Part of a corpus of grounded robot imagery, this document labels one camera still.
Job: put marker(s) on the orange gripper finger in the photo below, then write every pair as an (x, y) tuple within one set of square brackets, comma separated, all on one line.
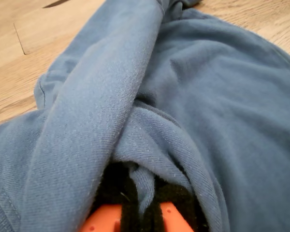
[(111, 207), (174, 212)]

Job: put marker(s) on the blue printed T-shirt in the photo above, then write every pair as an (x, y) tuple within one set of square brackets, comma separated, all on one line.
[(183, 96)]

